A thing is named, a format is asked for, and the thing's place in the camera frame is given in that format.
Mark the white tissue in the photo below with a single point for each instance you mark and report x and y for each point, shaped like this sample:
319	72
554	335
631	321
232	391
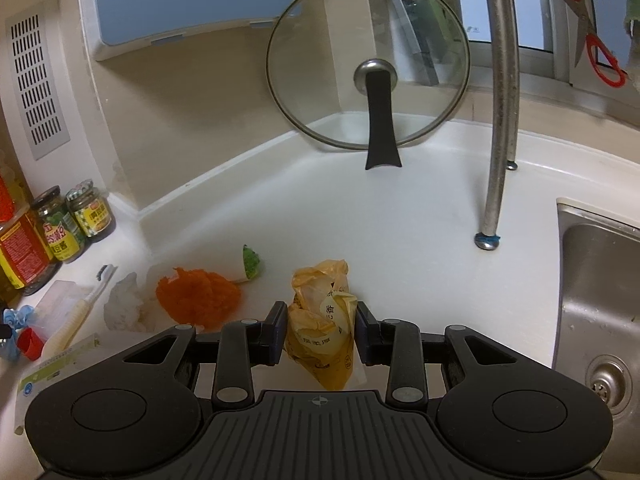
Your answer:
128	309

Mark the clear plastic box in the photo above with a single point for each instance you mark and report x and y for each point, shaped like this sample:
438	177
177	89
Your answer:
54	307

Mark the grey wall vent grille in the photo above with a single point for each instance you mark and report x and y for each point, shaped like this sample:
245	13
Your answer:
33	81

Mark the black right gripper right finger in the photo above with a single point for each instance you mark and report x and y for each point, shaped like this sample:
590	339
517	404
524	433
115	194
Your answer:
403	349

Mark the blue plastic scrap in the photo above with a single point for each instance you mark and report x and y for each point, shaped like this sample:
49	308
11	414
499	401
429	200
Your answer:
12	322

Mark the red plastic measuring cup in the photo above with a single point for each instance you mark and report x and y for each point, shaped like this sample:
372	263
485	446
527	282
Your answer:
30	344

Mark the sauce jar checkered lid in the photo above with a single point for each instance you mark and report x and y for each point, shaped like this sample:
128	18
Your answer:
91	210

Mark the soy sauce bottle red handle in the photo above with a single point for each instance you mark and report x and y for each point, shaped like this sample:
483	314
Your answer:
26	258

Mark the red handled scissors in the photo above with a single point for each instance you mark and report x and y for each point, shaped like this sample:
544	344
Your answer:
590	46

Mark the yellow plastic bag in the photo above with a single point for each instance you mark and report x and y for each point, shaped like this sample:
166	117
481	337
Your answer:
321	323

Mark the orange mesh scrubber ball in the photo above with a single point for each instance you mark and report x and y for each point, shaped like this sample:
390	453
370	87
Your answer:
199	298

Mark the glass pot lid black handle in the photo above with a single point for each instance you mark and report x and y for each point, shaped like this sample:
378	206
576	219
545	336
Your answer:
368	75

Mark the thin steel faucet pipe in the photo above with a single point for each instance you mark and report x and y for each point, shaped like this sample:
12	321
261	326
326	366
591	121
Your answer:
512	110

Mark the green white paper package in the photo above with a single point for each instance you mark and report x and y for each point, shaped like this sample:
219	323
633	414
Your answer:
65	364

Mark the soybean paste jar black lid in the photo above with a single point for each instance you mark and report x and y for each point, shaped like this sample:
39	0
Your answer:
64	237

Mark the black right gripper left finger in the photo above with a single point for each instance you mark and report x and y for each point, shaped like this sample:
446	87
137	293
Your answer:
238	347

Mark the stainless steel sink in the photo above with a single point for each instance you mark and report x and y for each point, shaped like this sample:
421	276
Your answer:
597	340

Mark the white toothbrush cream handle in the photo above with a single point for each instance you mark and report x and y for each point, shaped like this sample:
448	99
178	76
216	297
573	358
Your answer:
60	340

